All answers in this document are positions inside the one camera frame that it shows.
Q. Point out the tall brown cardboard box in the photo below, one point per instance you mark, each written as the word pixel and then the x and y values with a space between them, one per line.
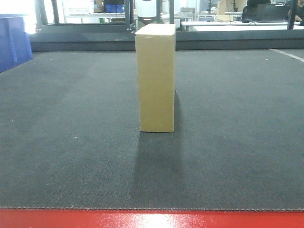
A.
pixel 155 55

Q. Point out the white cylindrical robot base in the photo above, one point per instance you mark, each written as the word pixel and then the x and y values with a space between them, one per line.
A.
pixel 148 11

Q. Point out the dark grey conveyor belt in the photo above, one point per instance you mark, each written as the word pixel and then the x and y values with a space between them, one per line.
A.
pixel 70 137

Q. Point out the red conveyor front edge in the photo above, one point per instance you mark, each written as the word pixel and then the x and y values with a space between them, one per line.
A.
pixel 61 218

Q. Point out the white work table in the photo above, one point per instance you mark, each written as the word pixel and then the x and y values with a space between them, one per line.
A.
pixel 203 26

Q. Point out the blue plastic bin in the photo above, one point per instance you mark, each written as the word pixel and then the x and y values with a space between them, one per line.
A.
pixel 15 46

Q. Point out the black laptop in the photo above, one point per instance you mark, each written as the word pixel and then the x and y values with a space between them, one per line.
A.
pixel 272 13

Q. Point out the black metal frame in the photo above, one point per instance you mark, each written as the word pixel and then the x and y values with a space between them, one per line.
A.
pixel 98 37

